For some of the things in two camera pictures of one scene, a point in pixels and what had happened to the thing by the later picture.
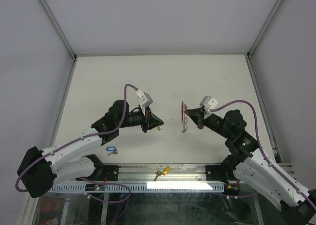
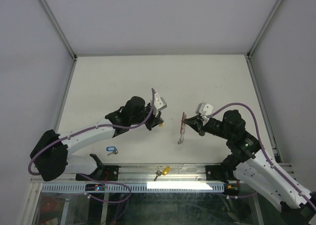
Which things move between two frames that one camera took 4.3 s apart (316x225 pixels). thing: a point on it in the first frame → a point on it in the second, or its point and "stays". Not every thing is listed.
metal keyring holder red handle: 184,117 → 182,129
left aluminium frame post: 54,21 stays
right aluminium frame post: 267,22 stays
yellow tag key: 165,171 stays
